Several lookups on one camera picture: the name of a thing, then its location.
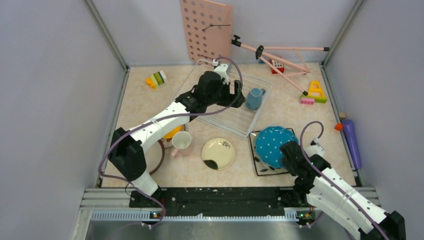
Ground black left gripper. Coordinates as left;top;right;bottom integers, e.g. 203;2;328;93
206;79;245;108

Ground blue mug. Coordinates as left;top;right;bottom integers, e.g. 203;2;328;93
245;87;266;111

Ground blue polka dot plate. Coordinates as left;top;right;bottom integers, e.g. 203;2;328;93
255;126;299;169

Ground square floral plate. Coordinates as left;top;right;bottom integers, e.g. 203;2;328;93
248;128;295;177

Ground pink mug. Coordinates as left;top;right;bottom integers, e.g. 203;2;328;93
171;131;194;158

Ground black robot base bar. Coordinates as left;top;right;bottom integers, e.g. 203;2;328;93
151;186;315;208

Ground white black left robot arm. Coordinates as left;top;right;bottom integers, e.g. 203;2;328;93
104;71;243;207

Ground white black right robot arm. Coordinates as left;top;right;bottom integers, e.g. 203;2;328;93
280;141;406;240

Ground red toy block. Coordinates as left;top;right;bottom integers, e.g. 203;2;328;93
268;59;285;74

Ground pink tripod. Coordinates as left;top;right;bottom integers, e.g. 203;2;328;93
231;35;331;96

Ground cream small leaf plate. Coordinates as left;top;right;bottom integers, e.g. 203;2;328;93
201;138;236;171

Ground pink pegboard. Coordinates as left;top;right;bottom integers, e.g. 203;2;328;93
179;0;234;63

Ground yellow green pink toy blocks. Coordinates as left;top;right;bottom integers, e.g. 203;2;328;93
299;81;328;105

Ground yellow bowl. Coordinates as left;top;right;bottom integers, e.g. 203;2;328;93
162;125;184;140

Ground red rimmed white plate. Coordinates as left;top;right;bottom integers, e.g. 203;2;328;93
146;140;165;175

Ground orange small cube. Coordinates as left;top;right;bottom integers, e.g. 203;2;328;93
334;123;344;132

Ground white wire dish rack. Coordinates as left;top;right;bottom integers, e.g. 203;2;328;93
172;59;272;139

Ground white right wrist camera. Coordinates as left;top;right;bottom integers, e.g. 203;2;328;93
305;137;325;158

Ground purple handle tool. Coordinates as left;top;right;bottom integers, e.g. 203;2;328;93
341;119;362;169

